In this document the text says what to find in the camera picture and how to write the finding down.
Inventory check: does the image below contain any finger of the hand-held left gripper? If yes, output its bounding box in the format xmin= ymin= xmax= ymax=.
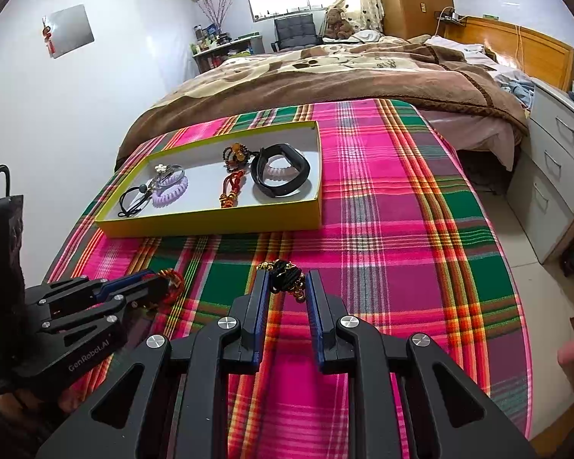
xmin=25 ymin=270 xmax=155 ymax=319
xmin=37 ymin=275 xmax=172 ymax=340

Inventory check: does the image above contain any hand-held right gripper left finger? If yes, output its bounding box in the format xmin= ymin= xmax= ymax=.
xmin=37 ymin=268 xmax=271 ymax=459

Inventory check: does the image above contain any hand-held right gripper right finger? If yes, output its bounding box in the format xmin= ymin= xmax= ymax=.
xmin=305 ymin=268 xmax=539 ymax=459

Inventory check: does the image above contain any red gold bead bracelet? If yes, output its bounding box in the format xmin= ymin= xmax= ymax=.
xmin=146 ymin=268 xmax=186 ymax=311

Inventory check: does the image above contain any black gold bracelet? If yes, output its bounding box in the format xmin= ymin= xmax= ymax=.
xmin=257 ymin=259 xmax=311 ymax=303

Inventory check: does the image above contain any purple coil hair tie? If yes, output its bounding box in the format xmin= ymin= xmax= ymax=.
xmin=150 ymin=174 xmax=191 ymax=208

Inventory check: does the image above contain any black hair tie grey bead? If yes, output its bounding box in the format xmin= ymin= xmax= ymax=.
xmin=118 ymin=182 xmax=156 ymax=219

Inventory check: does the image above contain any yellow-green shallow cardboard box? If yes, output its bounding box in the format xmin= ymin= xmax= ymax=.
xmin=94 ymin=121 xmax=323 ymax=239

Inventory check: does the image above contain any red cord gold charm bracelet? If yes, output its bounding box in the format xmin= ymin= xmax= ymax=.
xmin=217 ymin=169 xmax=248 ymax=210

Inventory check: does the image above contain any white flower hair tie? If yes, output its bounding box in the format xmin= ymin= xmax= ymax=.
xmin=152 ymin=163 xmax=186 ymax=187

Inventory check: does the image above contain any black wristband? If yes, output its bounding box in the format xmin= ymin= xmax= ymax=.
xmin=250 ymin=143 xmax=315 ymax=199

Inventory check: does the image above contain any brown amber bead bracelet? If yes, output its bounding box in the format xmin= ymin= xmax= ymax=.
xmin=221 ymin=141 xmax=259 ymax=173

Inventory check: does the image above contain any pink green plaid bedsheet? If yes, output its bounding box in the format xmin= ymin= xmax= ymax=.
xmin=43 ymin=98 xmax=534 ymax=459

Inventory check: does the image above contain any brown beige blanket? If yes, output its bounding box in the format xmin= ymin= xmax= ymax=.
xmin=115 ymin=33 xmax=532 ymax=173

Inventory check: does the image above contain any white cluttered desk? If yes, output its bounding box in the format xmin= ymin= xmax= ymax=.
xmin=189 ymin=24 xmax=264 ymax=75

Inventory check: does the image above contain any grey drawer cabinet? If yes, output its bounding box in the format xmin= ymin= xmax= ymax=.
xmin=504 ymin=76 xmax=574 ymax=265

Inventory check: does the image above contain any grey chair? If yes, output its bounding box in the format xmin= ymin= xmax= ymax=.
xmin=272 ymin=13 xmax=323 ymax=53

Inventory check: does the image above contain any brown teddy bear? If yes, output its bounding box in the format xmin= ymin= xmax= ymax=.
xmin=323 ymin=8 xmax=355 ymax=40

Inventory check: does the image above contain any vase of dried branches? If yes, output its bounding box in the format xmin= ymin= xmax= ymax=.
xmin=198 ymin=0 xmax=235 ymax=32

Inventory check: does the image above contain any blue grey cloth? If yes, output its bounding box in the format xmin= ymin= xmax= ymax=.
xmin=497 ymin=69 xmax=536 ymax=106

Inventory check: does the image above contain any wooden wardrobe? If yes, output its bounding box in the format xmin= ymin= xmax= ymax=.
xmin=373 ymin=0 xmax=455 ymax=41

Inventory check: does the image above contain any wooden headboard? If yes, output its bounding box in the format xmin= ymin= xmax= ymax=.
xmin=442 ymin=15 xmax=574 ymax=91

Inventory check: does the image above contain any pink coil hair tie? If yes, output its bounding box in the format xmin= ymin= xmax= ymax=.
xmin=263 ymin=158 xmax=300 ymax=180

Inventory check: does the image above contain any wall poster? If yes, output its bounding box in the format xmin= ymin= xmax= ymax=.
xmin=42 ymin=4 xmax=95 ymax=59

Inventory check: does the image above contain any wall shelf with charger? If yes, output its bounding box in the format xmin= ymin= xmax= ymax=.
xmin=433 ymin=7 xmax=467 ymax=24

